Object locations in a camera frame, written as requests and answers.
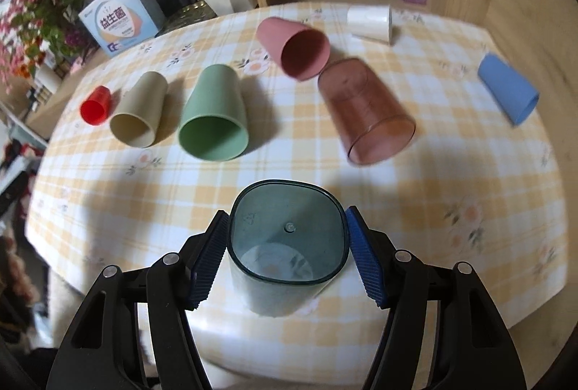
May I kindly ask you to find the teal transparent cup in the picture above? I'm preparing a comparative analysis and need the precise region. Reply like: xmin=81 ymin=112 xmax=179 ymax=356
xmin=227 ymin=180 xmax=350 ymax=318

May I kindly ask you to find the beige cup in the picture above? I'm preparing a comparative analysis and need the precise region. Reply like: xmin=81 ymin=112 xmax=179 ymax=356
xmin=109 ymin=71 xmax=168 ymax=148

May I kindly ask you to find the red plastic cup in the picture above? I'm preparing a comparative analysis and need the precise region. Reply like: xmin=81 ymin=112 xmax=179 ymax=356
xmin=79 ymin=86 xmax=112 ymax=126

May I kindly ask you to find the brown transparent cup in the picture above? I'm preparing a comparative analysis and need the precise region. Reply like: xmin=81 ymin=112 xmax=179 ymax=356
xmin=318 ymin=58 xmax=417 ymax=166

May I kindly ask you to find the green cup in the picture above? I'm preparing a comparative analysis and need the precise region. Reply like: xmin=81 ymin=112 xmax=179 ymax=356
xmin=177 ymin=64 xmax=250 ymax=162

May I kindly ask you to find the blue cup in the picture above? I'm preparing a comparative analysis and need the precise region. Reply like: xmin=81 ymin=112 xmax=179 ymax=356
xmin=477 ymin=53 xmax=540 ymax=127

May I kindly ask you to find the white cup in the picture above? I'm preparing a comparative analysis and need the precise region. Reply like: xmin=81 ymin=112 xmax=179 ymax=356
xmin=347 ymin=5 xmax=393 ymax=44

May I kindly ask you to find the pink cup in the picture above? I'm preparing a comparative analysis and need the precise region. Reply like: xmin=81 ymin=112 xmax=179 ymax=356
xmin=257 ymin=17 xmax=331 ymax=81

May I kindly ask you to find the yellow plaid tablecloth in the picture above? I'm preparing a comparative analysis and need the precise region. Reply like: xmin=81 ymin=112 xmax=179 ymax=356
xmin=25 ymin=0 xmax=570 ymax=381

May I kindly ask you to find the white probiotic box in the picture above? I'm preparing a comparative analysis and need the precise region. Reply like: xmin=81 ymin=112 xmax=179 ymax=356
xmin=79 ymin=0 xmax=165 ymax=57

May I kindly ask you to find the gold patterned tray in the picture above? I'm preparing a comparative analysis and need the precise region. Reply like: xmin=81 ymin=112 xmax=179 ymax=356
xmin=156 ymin=0 xmax=217 ymax=38

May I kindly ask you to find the pink cherry blossom arrangement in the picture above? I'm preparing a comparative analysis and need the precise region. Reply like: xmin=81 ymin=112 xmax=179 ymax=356
xmin=1 ymin=0 xmax=93 ymax=91

